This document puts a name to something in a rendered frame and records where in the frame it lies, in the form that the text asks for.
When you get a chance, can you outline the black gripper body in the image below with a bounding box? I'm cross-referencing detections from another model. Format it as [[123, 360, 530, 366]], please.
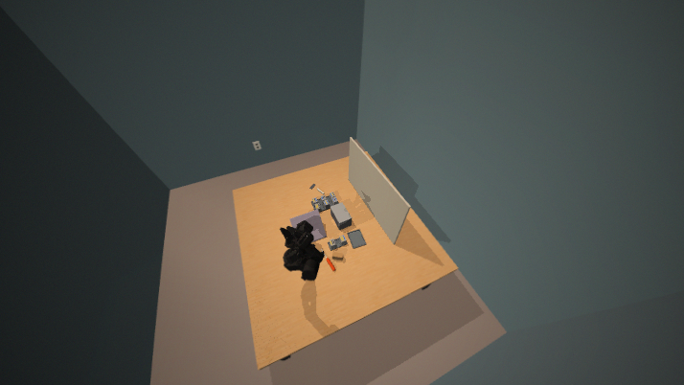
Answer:
[[285, 233, 315, 259]]

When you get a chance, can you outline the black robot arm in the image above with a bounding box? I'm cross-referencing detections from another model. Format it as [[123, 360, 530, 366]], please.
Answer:
[[283, 220, 325, 282]]

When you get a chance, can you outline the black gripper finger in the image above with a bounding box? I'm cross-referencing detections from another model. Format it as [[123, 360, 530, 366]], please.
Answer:
[[280, 227, 293, 245], [286, 226, 308, 245]]

